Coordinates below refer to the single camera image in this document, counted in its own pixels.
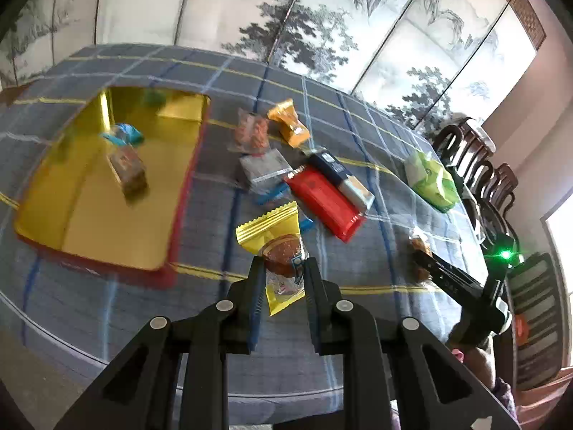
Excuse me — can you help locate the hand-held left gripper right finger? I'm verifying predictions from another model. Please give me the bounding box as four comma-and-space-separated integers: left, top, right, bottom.
303, 257, 521, 430

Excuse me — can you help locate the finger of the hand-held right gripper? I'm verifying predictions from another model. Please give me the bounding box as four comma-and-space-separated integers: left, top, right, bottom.
414, 252, 491, 310

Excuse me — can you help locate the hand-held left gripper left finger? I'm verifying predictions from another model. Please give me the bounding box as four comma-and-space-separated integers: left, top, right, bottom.
54, 255, 269, 430

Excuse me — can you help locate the small brown snack packet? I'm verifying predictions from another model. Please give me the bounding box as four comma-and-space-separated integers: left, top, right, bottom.
408, 228, 435, 285

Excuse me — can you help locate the yellow cookie packet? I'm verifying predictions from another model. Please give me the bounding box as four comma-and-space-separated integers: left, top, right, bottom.
236, 201, 310, 318

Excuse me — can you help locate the red snack packet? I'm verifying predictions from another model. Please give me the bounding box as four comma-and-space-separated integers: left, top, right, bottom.
283, 164, 365, 243

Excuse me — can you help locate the blue snack packet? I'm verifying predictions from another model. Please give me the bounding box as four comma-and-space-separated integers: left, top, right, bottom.
251, 187, 314, 234

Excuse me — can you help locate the silver clear snack packet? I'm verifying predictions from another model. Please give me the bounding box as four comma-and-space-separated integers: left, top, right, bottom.
237, 149, 292, 195

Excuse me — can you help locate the clear packet of orange snacks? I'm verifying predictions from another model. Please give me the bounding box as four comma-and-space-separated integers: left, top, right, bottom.
228, 110, 271, 155

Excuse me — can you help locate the orange snack packet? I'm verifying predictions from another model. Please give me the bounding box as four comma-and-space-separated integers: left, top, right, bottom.
267, 100, 310, 148

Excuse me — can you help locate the brown cookie blue-ended packet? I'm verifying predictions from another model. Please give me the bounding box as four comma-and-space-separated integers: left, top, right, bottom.
101, 123, 149, 201

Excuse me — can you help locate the red tin box gold interior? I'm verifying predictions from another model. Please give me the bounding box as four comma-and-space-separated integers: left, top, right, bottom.
13, 86, 212, 290

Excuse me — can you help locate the person's right hand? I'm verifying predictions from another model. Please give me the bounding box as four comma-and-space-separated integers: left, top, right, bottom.
452, 346, 499, 389

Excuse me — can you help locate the dark slatted chair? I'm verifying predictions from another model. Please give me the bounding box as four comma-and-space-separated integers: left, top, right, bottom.
506, 253, 565, 391

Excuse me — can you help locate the grey plaid tablecloth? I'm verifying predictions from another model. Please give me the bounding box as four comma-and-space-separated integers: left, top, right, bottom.
0, 44, 493, 418

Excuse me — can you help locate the green tissue pack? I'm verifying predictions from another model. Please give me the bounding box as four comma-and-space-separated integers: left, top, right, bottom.
404, 150, 459, 213

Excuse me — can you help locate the navy and white cracker packet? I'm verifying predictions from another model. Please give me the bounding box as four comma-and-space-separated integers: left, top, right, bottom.
307, 150, 376, 213

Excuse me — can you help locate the ink landscape folding screen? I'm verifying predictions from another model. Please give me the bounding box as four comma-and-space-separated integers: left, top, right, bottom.
0, 0, 538, 132

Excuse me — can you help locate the brown lattice wooden frame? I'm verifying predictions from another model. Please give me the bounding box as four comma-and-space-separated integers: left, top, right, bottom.
477, 0, 548, 51

